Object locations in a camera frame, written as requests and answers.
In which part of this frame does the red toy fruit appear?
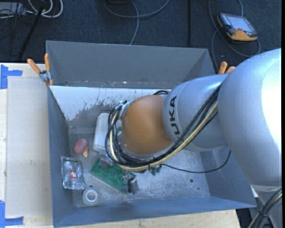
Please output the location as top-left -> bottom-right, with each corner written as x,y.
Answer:
73,138 -> 89,158

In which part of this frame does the green printed flat box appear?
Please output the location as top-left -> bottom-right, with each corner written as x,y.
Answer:
89,159 -> 136,194

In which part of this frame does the white plastic container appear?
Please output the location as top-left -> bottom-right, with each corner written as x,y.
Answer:
92,112 -> 122,152

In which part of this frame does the clear packet with red label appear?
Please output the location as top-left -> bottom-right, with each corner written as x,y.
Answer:
60,155 -> 86,190

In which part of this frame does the clear tape roll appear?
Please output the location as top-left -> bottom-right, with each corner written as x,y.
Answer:
82,186 -> 101,207

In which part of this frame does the grey metal bin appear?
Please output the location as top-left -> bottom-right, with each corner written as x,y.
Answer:
45,40 -> 257,228

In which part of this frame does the pale flat board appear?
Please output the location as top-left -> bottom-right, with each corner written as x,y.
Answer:
5,76 -> 53,220

